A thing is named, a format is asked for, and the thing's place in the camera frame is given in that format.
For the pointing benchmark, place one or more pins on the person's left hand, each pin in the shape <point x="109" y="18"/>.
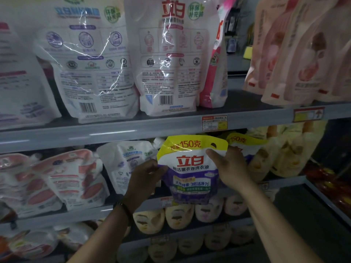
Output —
<point x="143" y="183"/>

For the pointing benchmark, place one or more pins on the person's right hand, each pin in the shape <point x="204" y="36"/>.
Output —
<point x="233" y="169"/>

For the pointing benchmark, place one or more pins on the white blue-print refill pouch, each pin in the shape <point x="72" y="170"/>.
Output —
<point x="123" y="161"/>

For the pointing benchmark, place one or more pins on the grey metal shelf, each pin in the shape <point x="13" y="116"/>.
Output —
<point x="137" y="128"/>

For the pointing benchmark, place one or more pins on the small pink white Chaoneng pouches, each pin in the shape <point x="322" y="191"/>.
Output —
<point x="22" y="189"/>
<point x="77" y="180"/>

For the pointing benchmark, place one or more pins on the magenta Liby detergent pouch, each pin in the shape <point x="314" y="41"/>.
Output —
<point x="216" y="85"/>

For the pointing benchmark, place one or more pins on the pink Chaoneng pouch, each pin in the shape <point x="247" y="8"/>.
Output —
<point x="22" y="95"/>

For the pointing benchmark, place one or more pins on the person's right forearm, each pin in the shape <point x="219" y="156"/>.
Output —
<point x="279" y="227"/>

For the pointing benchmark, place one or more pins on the person's left forearm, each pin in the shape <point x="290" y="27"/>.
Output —
<point x="101" y="238"/>

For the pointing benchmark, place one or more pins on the dark aisle shelf unit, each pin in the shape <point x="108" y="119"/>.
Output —
<point x="332" y="156"/>

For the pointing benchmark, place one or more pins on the red-framed price tag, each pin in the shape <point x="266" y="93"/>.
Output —
<point x="214" y="123"/>
<point x="309" y="114"/>
<point x="167" y="202"/>

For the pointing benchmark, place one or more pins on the row of pale yellow bottles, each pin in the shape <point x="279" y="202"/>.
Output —
<point x="181" y="213"/>

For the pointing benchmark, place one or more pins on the row of pale round packs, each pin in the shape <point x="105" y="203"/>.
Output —
<point x="192" y="243"/>

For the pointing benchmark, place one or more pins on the white pink-label bottle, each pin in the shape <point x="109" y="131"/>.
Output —
<point x="75" y="235"/>

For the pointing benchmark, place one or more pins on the row of red round packs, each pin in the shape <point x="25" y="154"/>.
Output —
<point x="332" y="189"/>

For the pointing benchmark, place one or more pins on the white green-label bottle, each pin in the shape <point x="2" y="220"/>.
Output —
<point x="33" y="243"/>

